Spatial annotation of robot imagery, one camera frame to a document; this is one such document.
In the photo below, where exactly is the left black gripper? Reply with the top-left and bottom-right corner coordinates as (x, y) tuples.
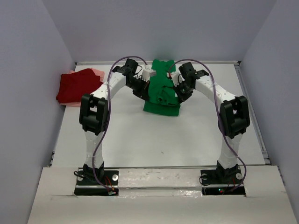
(126, 77), (150, 102)

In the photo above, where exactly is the green t shirt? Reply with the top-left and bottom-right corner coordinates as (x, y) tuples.
(143, 59), (180, 117)

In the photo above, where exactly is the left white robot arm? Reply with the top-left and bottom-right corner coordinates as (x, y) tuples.
(79, 57), (156, 184)

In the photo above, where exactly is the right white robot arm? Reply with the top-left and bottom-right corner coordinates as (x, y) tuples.
(167, 59), (250, 188)

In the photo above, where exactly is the pink folded t shirt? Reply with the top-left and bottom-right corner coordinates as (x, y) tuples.
(60, 68), (105, 107)

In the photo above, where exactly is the red folded t shirt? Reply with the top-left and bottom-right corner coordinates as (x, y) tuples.
(56, 68), (103, 104)

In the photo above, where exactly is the white front platform board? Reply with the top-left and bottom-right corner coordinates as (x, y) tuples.
(28, 166), (297, 224)

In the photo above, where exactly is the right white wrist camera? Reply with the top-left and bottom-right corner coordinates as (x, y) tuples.
(167, 71), (185, 86)

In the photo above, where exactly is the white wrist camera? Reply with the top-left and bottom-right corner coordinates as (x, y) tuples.
(141, 65), (157, 82)
(167, 71), (185, 86)

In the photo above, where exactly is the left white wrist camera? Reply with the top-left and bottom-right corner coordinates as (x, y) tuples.
(141, 65), (157, 82)

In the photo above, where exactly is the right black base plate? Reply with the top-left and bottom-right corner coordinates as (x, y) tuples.
(199, 169), (246, 196)

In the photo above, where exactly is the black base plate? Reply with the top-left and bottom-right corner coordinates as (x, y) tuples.
(199, 169), (246, 196)
(74, 169), (119, 196)

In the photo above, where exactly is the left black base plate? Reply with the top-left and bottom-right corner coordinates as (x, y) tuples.
(74, 169), (119, 196)

